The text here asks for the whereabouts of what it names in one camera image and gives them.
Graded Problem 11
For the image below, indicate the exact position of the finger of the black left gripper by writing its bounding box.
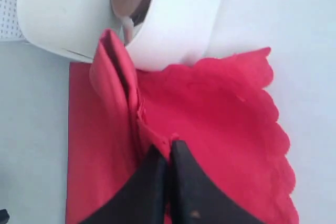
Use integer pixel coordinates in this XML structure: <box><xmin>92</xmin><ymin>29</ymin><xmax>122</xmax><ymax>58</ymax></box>
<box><xmin>0</xmin><ymin>209</ymin><xmax>10</xmax><ymax>224</ymax></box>

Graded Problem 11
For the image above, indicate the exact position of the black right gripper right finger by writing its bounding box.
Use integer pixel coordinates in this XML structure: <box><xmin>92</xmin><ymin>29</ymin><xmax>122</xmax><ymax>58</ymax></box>
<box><xmin>171</xmin><ymin>140</ymin><xmax>262</xmax><ymax>224</ymax></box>

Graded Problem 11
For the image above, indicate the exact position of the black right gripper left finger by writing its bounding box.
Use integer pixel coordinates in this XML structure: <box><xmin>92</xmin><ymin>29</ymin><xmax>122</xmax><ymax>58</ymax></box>
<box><xmin>82</xmin><ymin>145</ymin><xmax>167</xmax><ymax>224</ymax></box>

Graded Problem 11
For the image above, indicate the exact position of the red scalloped tablecloth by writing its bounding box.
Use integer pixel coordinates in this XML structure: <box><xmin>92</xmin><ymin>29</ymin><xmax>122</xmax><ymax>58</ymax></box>
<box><xmin>66</xmin><ymin>30</ymin><xmax>299</xmax><ymax>223</ymax></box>

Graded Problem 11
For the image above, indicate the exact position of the pale green ceramic bowl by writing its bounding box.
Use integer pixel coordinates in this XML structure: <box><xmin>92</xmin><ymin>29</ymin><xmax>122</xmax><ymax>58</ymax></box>
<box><xmin>120</xmin><ymin>17</ymin><xmax>143</xmax><ymax>45</ymax></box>

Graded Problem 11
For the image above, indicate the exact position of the cream plastic bin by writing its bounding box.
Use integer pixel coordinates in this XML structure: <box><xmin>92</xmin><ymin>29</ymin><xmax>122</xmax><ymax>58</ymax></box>
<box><xmin>17</xmin><ymin>0</ymin><xmax>222</xmax><ymax>70</ymax></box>

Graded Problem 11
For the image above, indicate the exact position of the white perforated plastic basket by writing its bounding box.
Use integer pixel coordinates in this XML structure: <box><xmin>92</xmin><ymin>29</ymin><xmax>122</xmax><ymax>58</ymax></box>
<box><xmin>0</xmin><ymin>0</ymin><xmax>25</xmax><ymax>42</ymax></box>

